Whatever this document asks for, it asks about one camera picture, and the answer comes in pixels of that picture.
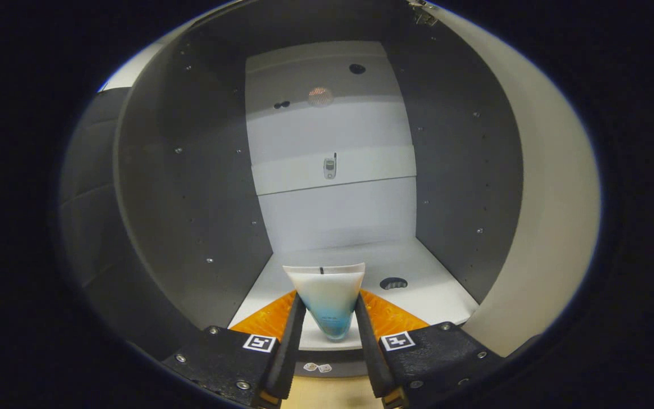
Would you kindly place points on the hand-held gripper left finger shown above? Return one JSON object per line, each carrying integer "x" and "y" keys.
{"x": 287, "y": 363}

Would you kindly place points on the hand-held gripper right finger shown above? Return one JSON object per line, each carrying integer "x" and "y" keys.
{"x": 369, "y": 358}

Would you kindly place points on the blue and white tube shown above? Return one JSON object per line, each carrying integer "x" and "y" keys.
{"x": 330, "y": 295}

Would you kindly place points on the dark grey cabinet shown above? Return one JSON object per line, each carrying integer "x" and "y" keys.
{"x": 191, "y": 170}

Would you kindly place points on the black backdrop cloth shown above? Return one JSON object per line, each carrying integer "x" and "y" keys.
{"x": 94, "y": 227}

